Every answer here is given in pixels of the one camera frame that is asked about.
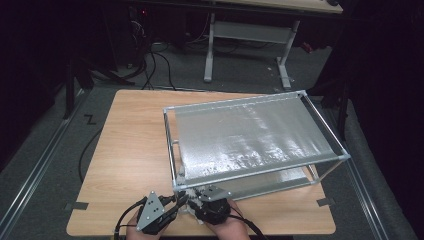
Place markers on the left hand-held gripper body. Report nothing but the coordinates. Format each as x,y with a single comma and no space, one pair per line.
150,210

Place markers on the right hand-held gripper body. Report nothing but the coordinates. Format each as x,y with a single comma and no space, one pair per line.
213,208

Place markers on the silver two-tier shelf rack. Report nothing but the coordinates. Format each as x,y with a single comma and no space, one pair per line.
253,140

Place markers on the person's right hand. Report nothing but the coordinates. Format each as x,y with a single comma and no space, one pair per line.
226,230

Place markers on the person's left hand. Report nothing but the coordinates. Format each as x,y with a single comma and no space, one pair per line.
140,235

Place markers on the grey tape piece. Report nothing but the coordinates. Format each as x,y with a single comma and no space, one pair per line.
76,205
326,201

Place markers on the black metal stand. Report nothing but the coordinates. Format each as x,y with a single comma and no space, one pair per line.
343,110
69,90

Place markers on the black computer tower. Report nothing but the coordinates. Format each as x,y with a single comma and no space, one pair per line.
138,33

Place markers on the white-legged desk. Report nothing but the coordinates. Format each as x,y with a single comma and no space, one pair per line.
253,31

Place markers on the small red object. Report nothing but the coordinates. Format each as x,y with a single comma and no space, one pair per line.
307,47

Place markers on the aluminium floor rail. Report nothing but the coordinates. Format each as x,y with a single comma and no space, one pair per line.
363,200
40,170

